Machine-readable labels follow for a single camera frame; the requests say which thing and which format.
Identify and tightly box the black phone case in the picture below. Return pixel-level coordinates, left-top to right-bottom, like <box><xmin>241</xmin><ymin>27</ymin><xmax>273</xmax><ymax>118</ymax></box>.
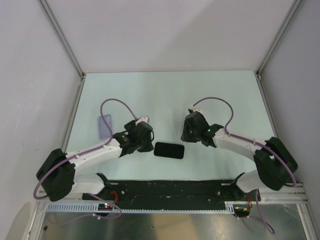
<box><xmin>153</xmin><ymin>142</ymin><xmax>185</xmax><ymax>160</ymax></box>

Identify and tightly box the lilac phone case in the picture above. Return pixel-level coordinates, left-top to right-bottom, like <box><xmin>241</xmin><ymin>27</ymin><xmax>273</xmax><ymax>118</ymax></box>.
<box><xmin>97</xmin><ymin>114</ymin><xmax>113</xmax><ymax>140</ymax></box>

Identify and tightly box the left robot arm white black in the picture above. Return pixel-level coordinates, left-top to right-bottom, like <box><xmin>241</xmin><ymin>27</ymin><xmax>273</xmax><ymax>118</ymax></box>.
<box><xmin>36</xmin><ymin>116</ymin><xmax>154</xmax><ymax>202</ymax></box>

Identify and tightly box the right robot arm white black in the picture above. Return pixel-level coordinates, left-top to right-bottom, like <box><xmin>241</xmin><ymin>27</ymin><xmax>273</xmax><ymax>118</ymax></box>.
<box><xmin>180</xmin><ymin>109</ymin><xmax>298</xmax><ymax>201</ymax></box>

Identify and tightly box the left controller board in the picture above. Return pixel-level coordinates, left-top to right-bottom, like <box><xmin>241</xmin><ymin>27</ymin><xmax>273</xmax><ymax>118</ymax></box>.
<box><xmin>98</xmin><ymin>203</ymin><xmax>114</xmax><ymax>211</ymax></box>

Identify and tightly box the controller board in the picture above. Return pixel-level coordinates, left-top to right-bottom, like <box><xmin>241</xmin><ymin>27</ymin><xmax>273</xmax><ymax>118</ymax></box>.
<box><xmin>98</xmin><ymin>203</ymin><xmax>114</xmax><ymax>211</ymax></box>
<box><xmin>233</xmin><ymin>206</ymin><xmax>251</xmax><ymax>218</ymax></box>

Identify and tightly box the right controller board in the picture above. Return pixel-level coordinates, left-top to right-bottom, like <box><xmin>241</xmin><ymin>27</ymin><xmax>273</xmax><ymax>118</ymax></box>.
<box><xmin>233</xmin><ymin>206</ymin><xmax>251</xmax><ymax>218</ymax></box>

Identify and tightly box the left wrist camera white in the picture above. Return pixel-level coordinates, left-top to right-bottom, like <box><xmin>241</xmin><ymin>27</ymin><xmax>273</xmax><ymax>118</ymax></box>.
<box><xmin>135</xmin><ymin>116</ymin><xmax>150</xmax><ymax>124</ymax></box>

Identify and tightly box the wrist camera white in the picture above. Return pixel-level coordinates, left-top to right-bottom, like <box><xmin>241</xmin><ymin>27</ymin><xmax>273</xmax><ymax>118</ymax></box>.
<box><xmin>188</xmin><ymin>105</ymin><xmax>204</xmax><ymax>115</ymax></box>
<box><xmin>135</xmin><ymin>116</ymin><xmax>150</xmax><ymax>124</ymax></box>

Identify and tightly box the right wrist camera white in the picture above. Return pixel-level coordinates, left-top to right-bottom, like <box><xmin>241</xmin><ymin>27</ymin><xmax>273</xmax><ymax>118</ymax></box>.
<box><xmin>188</xmin><ymin>105</ymin><xmax>204</xmax><ymax>115</ymax></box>

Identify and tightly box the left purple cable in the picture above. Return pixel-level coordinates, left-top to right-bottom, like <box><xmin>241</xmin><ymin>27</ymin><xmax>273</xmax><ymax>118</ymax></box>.
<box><xmin>33</xmin><ymin>98</ymin><xmax>141</xmax><ymax>226</ymax></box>

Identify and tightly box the purple cable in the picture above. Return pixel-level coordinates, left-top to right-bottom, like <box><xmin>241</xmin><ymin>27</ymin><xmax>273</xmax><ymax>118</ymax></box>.
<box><xmin>33</xmin><ymin>98</ymin><xmax>141</xmax><ymax>226</ymax></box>
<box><xmin>191</xmin><ymin>96</ymin><xmax>298</xmax><ymax>236</ymax></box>

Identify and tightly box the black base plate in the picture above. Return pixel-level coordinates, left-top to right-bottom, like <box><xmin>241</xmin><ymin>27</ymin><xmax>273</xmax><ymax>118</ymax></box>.
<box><xmin>98</xmin><ymin>180</ymin><xmax>260</xmax><ymax>211</ymax></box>

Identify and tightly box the white slotted cable duct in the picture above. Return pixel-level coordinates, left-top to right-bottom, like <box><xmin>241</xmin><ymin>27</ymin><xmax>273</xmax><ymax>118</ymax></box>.
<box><xmin>46</xmin><ymin>202</ymin><xmax>235</xmax><ymax>214</ymax></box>

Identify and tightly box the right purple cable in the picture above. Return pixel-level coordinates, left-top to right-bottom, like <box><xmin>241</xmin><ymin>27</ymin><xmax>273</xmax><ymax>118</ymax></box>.
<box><xmin>191</xmin><ymin>96</ymin><xmax>298</xmax><ymax>236</ymax></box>

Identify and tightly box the right aluminium frame post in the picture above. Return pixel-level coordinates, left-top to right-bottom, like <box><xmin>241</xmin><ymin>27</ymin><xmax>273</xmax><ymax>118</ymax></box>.
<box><xmin>256</xmin><ymin>0</ymin><xmax>305</xmax><ymax>78</ymax></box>

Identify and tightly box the aluminium frame post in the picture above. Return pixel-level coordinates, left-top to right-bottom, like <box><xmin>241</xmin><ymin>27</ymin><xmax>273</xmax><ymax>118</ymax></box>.
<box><xmin>256</xmin><ymin>0</ymin><xmax>305</xmax><ymax>78</ymax></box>
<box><xmin>38</xmin><ymin>0</ymin><xmax>86</xmax><ymax>78</ymax></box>

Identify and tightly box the left aluminium frame post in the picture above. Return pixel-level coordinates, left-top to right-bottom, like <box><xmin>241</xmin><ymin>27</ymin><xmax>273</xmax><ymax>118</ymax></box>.
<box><xmin>38</xmin><ymin>0</ymin><xmax>86</xmax><ymax>78</ymax></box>

